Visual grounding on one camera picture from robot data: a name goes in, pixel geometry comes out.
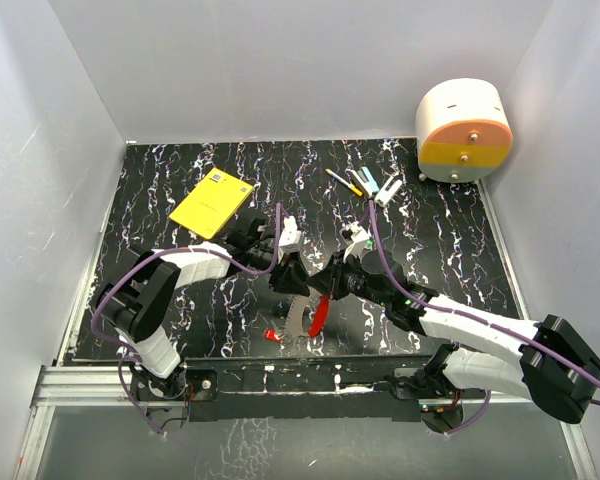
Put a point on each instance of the yellow notebook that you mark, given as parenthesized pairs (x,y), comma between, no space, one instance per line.
(212,202)

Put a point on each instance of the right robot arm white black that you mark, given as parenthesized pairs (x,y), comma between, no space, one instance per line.
(547,362)

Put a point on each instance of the yellow white pen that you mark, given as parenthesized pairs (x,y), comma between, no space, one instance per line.
(346,183)

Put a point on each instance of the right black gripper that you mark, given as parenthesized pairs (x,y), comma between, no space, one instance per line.
(329,280)

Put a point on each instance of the light blue marker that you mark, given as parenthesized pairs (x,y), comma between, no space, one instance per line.
(364,181)

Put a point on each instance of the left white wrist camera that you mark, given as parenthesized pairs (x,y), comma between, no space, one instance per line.
(290,237)

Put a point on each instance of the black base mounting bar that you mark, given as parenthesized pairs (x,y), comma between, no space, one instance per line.
(351,386)

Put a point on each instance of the round pastel drawer cabinet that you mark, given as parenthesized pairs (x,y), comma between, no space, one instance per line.
(462,132)

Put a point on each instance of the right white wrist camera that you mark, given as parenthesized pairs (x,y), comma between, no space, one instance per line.
(356,238)

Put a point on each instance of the red key tag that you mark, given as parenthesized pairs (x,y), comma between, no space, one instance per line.
(273,335)

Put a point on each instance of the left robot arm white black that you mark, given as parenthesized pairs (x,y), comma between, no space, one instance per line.
(135,305)

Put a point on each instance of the aluminium frame rail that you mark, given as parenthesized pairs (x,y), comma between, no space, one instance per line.
(82,425)

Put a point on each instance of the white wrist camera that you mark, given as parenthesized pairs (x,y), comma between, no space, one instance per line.
(356,238)
(290,237)

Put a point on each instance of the white clip tool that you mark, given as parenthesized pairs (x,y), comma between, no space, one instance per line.
(388,191)

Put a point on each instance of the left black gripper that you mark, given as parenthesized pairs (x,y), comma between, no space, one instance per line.
(289,276)

